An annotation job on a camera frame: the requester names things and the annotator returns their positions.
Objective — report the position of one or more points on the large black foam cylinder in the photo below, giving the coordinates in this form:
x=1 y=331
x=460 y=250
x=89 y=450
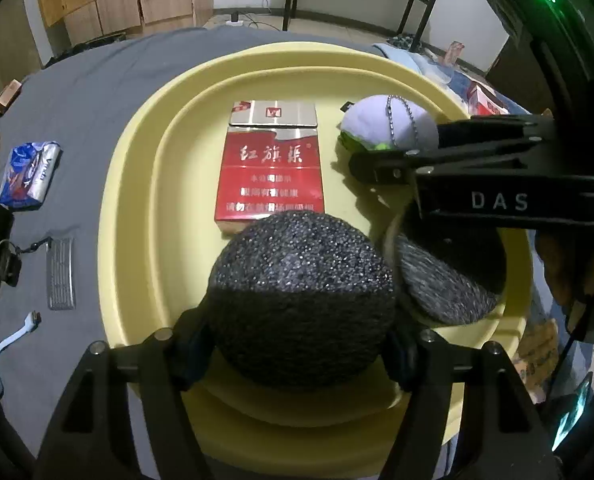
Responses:
x=302 y=300

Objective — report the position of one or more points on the yellow plastic basin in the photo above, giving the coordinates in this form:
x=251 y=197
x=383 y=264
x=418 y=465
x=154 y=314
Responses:
x=177 y=210

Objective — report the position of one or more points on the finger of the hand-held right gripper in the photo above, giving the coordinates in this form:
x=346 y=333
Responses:
x=497 y=130
x=427 y=162

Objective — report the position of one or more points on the transparent ridged plastic piece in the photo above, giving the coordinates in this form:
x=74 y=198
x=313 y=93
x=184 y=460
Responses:
x=61 y=272

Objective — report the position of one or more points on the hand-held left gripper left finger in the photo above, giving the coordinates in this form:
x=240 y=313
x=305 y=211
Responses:
x=192 y=355

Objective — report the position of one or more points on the grey bed sheet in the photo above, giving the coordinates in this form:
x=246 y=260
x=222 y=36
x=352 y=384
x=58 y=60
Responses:
x=77 y=110

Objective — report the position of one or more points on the small pink brown box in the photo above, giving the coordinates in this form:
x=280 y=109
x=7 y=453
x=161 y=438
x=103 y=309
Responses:
x=9 y=94

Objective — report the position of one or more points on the black jacket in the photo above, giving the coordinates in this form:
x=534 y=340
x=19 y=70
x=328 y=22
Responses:
x=87 y=50

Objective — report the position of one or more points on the red cigarette pack silver lid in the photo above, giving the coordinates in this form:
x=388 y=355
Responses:
x=269 y=170

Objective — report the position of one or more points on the person's right hand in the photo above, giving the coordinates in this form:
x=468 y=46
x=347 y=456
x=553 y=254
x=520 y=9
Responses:
x=562 y=270

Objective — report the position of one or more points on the blue tissue packet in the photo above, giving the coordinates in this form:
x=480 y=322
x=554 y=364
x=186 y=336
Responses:
x=27 y=175

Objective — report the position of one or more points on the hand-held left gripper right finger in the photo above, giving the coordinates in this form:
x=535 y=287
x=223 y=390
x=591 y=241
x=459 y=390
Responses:
x=402 y=360

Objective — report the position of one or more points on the small black foam cylinder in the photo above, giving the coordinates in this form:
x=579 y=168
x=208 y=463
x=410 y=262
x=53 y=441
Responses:
x=452 y=280

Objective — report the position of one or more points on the orange red cigarette pack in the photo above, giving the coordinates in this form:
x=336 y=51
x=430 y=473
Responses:
x=492 y=105

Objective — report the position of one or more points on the white power strip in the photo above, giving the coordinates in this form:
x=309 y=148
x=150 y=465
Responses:
x=234 y=19

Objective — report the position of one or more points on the dark red cigarette box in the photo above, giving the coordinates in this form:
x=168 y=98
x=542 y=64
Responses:
x=472 y=91

